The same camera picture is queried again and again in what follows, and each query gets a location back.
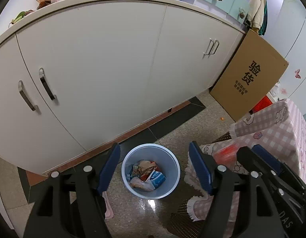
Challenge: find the white blue carton box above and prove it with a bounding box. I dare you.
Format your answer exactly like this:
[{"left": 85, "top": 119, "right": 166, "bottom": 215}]
[{"left": 145, "top": 170, "right": 166, "bottom": 191}]

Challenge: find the pink checkered cartoon tablecloth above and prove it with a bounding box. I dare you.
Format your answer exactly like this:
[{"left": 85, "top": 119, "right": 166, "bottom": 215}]
[{"left": 184, "top": 99, "right": 306, "bottom": 227}]

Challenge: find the light blue plastic trash bin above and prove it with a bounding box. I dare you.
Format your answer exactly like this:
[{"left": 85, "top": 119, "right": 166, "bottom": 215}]
[{"left": 121, "top": 143, "right": 180, "bottom": 200}]

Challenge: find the brown cardboard box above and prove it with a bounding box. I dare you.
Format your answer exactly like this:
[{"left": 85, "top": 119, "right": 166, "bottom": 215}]
[{"left": 211, "top": 30, "right": 289, "bottom": 121}]

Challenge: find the pink white slipper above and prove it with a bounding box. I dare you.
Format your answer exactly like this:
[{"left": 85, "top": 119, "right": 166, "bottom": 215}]
[{"left": 102, "top": 191, "right": 114, "bottom": 220}]

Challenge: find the hanging beige jacket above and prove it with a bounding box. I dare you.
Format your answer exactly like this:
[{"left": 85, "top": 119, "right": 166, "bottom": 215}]
[{"left": 245, "top": 0, "right": 268, "bottom": 36}]

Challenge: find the red snack wrapper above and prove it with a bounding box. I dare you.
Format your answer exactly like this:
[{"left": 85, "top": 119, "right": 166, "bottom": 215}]
[{"left": 213, "top": 144, "right": 239, "bottom": 165}]

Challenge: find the long white floor cabinet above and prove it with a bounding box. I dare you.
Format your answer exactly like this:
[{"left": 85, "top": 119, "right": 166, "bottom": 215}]
[{"left": 0, "top": 0, "right": 244, "bottom": 174}]

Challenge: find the white wardrobe with butterflies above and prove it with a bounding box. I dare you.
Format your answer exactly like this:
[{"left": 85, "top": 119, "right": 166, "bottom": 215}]
[{"left": 264, "top": 0, "right": 306, "bottom": 114}]

